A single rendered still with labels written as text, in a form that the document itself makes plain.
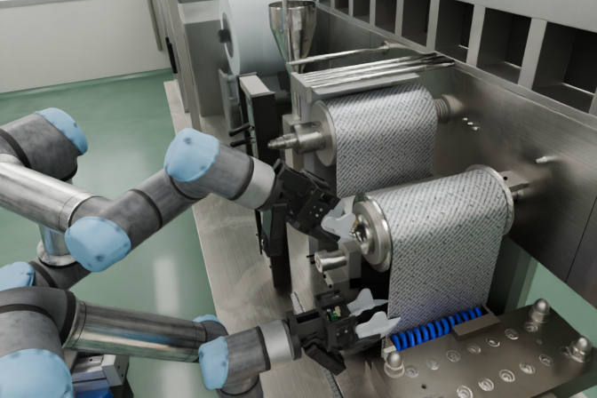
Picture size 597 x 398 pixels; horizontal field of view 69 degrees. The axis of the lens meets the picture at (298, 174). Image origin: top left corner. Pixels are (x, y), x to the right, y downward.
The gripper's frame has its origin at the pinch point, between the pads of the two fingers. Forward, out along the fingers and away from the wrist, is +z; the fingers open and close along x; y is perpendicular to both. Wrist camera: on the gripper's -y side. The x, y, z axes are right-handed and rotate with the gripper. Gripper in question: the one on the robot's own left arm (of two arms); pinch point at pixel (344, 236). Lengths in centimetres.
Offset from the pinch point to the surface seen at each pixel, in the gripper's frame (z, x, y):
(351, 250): 3.2, -0.5, -1.9
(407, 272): 9.9, -8.1, 1.7
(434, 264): 14.4, -8.1, 5.3
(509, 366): 31.0, -21.8, -1.8
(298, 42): -1, 64, 24
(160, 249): 41, 172, -126
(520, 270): 40.4, -6.3, 11.3
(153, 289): 36, 138, -130
